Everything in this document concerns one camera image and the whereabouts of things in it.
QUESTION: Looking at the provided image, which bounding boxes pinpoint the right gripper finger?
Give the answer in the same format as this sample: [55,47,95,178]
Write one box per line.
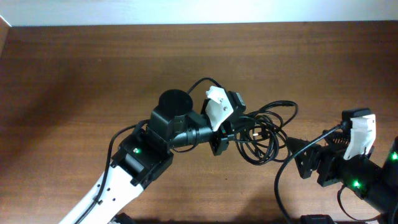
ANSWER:
[287,137,320,165]
[322,131,350,152]

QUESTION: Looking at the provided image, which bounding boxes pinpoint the black USB cable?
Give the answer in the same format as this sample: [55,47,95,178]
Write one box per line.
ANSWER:
[236,100,299,131]
[231,113,290,166]

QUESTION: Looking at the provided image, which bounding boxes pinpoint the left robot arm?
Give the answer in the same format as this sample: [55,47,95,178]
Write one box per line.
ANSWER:
[61,86,246,223]

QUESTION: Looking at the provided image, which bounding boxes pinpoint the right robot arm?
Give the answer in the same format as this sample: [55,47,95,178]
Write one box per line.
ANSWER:
[287,130,397,223]

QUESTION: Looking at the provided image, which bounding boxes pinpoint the right camera black cable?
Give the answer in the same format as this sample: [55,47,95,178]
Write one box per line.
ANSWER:
[274,123,351,224]

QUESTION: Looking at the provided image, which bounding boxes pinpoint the camera black cable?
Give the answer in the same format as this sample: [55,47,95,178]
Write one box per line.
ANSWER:
[274,123,351,224]
[73,77,223,224]

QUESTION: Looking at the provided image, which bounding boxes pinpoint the left camera black cable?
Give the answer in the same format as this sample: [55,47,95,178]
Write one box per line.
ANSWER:
[73,77,223,224]

